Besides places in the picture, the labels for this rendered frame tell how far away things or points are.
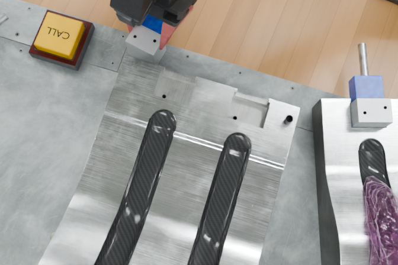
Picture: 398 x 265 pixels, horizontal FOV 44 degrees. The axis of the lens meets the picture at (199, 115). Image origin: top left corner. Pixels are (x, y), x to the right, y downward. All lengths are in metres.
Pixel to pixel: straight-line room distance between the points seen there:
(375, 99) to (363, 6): 0.21
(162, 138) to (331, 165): 0.25
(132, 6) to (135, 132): 0.17
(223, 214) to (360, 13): 0.43
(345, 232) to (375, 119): 0.17
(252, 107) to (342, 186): 0.17
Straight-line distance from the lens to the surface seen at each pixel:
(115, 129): 0.68
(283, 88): 0.80
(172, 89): 0.72
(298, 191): 0.77
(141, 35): 0.76
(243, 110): 0.71
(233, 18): 0.84
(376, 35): 0.88
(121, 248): 0.65
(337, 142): 0.74
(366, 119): 0.73
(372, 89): 0.76
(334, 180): 0.72
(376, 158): 0.76
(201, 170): 0.67
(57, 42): 0.80
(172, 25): 0.69
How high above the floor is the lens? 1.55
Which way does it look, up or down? 75 degrees down
